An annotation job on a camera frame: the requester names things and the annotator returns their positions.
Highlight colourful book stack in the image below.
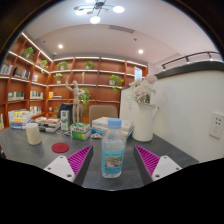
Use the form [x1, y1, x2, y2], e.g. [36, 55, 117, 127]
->
[8, 109, 34, 130]

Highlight wooden artist mannequin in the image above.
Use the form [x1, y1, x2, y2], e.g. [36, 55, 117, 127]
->
[64, 77, 86, 124]

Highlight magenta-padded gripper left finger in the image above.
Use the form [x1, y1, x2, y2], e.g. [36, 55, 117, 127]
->
[43, 144, 94, 187]

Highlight white and green carton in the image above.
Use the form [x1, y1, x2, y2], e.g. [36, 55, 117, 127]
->
[60, 110, 71, 132]

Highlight tan upholstered chair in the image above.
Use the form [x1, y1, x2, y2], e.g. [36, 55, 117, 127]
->
[88, 104, 119, 126]

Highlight white and pink flowers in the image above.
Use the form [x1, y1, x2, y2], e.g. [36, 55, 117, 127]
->
[126, 74, 158, 104]

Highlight white wall socket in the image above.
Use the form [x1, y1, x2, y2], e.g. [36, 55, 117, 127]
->
[208, 112, 224, 140]

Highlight wooden shelf unit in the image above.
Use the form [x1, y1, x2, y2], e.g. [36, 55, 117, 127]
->
[0, 31, 149, 129]

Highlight branched ceiling lamp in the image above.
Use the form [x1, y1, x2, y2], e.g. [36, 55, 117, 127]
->
[73, 0, 126, 25]

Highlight black track light rail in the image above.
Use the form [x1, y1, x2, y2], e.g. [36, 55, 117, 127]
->
[161, 50, 221, 71]

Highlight clear plastic water bottle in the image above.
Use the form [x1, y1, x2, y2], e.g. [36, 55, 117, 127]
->
[101, 117, 127, 179]

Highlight green and white box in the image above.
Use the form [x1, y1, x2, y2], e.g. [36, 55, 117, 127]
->
[70, 122, 92, 141]

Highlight dark book stack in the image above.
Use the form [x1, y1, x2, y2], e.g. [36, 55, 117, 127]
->
[33, 116, 62, 134]

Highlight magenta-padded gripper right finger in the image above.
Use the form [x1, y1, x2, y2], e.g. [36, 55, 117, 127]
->
[133, 144, 183, 186]

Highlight flat round red coaster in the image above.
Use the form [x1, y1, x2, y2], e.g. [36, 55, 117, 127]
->
[51, 142, 71, 154]

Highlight cream ribbed cup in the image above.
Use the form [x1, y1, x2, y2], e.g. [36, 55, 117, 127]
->
[25, 122, 43, 146]

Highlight white jug vase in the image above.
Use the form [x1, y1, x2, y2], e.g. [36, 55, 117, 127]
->
[132, 101, 160, 143]

